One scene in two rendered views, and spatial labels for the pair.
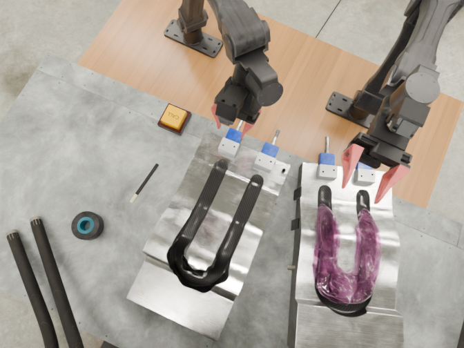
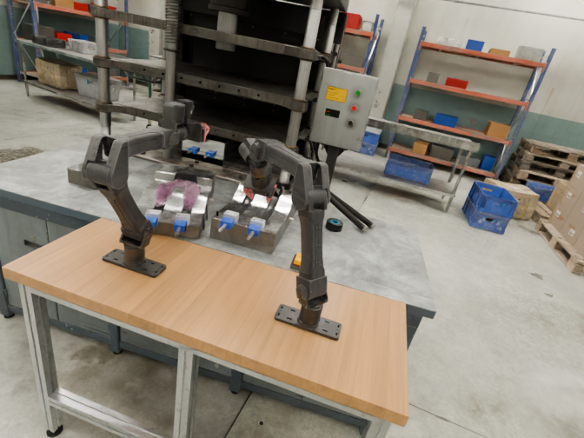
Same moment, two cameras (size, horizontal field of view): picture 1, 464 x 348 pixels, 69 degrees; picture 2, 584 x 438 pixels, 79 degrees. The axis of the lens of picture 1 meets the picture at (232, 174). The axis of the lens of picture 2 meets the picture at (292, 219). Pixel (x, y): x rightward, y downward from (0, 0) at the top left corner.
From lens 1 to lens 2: 1.56 m
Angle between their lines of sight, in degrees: 80
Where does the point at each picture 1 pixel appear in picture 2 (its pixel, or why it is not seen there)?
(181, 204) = (282, 211)
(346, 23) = not seen: outside the picture
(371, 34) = not seen: outside the picture
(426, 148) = (76, 242)
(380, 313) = (168, 173)
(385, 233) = (151, 192)
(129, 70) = (356, 298)
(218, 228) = (257, 201)
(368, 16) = not seen: outside the picture
